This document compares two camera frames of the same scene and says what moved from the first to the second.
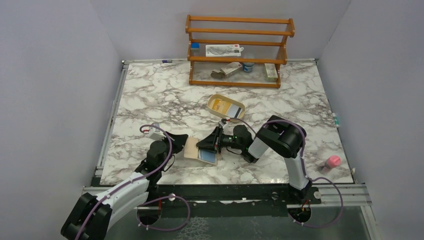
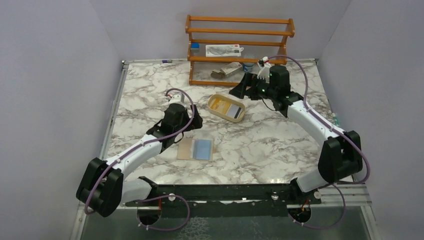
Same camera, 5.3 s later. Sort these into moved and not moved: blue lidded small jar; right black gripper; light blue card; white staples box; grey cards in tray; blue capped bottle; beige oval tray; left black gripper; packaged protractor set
Moved: light blue card; right black gripper; left black gripper
Not moved: packaged protractor set; white staples box; grey cards in tray; beige oval tray; blue capped bottle; blue lidded small jar
